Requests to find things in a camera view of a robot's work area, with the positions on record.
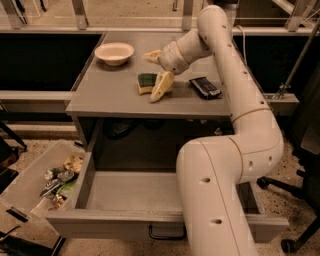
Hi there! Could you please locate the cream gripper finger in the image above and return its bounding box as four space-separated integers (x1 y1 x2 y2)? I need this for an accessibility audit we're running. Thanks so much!
143 50 161 65
150 71 175 103

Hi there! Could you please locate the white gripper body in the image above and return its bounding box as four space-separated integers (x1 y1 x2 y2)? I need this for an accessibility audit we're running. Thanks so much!
159 41 189 75

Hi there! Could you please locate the green and yellow sponge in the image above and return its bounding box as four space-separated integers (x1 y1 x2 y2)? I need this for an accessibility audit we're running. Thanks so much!
137 73 157 95

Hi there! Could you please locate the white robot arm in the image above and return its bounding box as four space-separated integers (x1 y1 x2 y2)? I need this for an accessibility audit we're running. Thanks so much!
145 5 284 256

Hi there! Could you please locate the grey open drawer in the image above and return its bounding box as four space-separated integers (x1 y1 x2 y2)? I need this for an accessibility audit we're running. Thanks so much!
47 154 289 243

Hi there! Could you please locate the white bowl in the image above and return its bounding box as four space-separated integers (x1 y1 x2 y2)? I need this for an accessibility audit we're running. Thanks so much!
94 42 134 66

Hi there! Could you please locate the dark blue snack packet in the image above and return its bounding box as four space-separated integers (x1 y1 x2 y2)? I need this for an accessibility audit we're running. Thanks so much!
189 77 222 100

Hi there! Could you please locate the grey cabinet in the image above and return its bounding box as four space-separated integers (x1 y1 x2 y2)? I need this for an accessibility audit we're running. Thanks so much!
65 30 274 156

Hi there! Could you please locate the metal stand pole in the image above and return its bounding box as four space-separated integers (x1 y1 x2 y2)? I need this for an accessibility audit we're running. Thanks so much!
273 18 320 100

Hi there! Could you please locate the pile of snack wrappers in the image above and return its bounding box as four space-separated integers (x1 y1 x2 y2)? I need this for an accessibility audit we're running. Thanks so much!
40 155 83 210

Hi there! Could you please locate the clear plastic bin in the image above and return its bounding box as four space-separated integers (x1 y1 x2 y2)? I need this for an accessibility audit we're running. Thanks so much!
0 140 84 226

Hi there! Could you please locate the black office chair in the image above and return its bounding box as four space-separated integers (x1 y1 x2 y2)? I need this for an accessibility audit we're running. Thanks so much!
256 65 320 253

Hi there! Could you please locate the white cable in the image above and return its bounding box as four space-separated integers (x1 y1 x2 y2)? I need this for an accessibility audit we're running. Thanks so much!
235 25 249 64

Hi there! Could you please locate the black drawer handle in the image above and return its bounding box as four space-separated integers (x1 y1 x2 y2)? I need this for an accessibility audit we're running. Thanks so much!
148 225 187 241

